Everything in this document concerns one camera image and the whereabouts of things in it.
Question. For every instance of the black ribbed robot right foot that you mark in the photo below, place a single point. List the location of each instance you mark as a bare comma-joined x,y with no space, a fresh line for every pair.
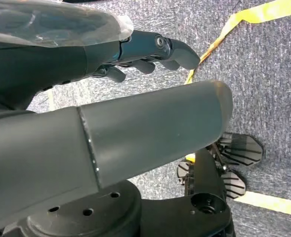
234,184

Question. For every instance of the crinkled yellow floor tape square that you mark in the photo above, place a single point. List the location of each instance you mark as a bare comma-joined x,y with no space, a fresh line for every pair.
258,13

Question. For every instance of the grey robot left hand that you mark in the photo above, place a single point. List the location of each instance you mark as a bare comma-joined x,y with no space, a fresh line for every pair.
135,130

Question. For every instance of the black robot hip disc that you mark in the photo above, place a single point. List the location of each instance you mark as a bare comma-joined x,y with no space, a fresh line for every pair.
68,225

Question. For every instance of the black ribbed robot foot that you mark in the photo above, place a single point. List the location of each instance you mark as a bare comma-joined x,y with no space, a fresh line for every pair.
243,150
234,184

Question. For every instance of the black ribbed robot left foot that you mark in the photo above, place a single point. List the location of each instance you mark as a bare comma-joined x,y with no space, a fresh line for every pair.
243,150

